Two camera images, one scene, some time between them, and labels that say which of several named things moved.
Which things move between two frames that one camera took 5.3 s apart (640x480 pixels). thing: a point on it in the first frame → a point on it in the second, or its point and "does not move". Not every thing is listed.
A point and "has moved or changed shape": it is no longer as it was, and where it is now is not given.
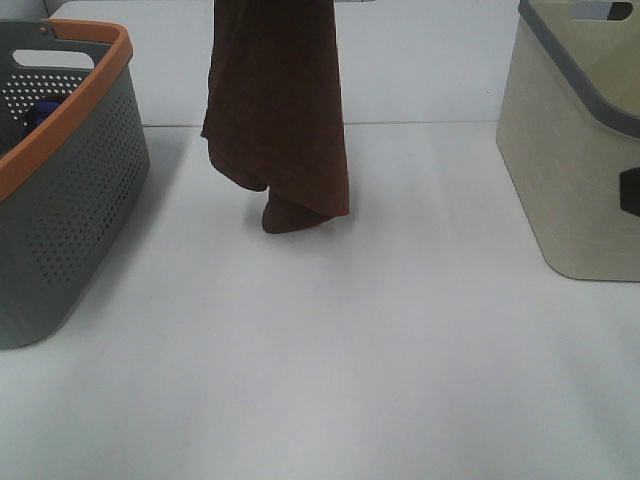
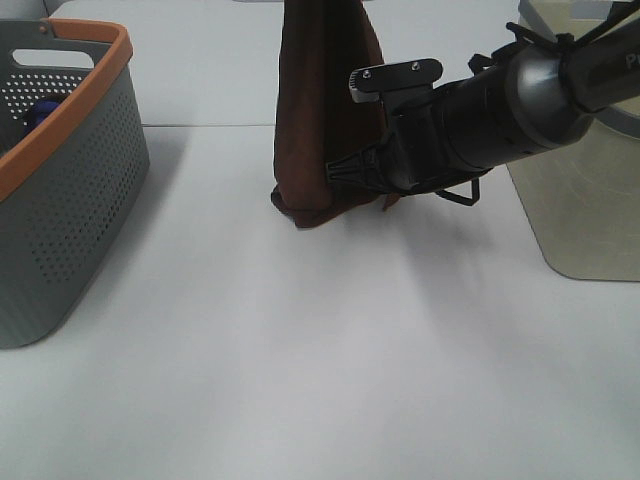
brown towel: [274, 119] has moved or changed shape
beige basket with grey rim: [569, 133] does not move
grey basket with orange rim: [74, 152] does not move
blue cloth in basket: [44, 108] does not move
